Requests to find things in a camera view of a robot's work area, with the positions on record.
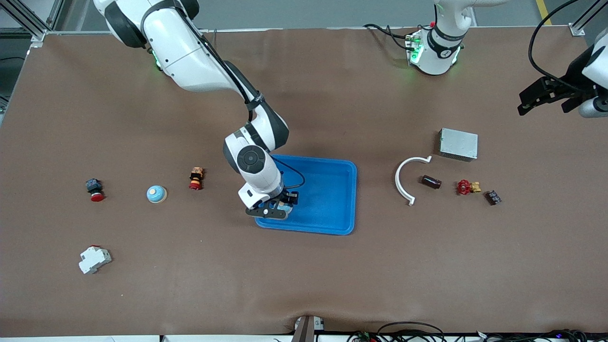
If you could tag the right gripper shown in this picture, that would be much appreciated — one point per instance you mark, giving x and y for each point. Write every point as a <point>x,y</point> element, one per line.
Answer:
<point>286,194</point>

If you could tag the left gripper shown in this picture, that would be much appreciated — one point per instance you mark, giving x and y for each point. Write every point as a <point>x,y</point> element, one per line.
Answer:
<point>562,90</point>

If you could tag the blue service bell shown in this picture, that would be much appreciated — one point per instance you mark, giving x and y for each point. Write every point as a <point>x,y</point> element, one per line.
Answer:
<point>156,194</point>
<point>285,207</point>

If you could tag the black block capacitor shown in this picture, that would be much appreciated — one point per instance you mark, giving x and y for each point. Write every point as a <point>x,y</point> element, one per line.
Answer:
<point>493,197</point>

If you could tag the brown cylindrical capacitor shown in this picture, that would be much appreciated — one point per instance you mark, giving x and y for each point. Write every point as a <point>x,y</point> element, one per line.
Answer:
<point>431,181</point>

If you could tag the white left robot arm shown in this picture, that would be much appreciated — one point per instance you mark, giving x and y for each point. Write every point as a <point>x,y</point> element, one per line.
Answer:
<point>441,52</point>

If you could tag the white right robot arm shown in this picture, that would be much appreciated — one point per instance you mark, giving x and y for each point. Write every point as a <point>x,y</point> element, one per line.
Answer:
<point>190,61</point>

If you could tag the blue plastic tray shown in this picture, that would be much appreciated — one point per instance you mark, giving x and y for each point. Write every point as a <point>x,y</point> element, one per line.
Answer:
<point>327,199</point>

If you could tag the brown table mat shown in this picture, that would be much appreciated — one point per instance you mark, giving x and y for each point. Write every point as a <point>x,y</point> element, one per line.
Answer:
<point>304,285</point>

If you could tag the grey metal box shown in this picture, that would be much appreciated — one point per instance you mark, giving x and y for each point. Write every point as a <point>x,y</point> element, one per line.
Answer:
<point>458,145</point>

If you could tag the red handwheel brass valve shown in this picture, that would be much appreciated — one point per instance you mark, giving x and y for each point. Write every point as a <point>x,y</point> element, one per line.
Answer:
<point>463,187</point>

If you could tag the white curved plastic piece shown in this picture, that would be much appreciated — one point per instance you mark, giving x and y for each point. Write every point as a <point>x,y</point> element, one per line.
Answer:
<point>398,183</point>

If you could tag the red mushroom push button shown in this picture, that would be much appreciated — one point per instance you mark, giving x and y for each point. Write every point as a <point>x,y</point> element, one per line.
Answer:
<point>94,186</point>

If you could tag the white circuit breaker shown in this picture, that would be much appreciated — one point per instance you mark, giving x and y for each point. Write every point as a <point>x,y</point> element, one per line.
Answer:
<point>92,260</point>

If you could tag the orange emergency stop switch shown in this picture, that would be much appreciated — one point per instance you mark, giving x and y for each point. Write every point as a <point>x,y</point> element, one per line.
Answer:
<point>195,178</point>

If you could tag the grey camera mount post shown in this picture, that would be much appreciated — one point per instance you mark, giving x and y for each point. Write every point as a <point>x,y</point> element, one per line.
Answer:
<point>304,332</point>

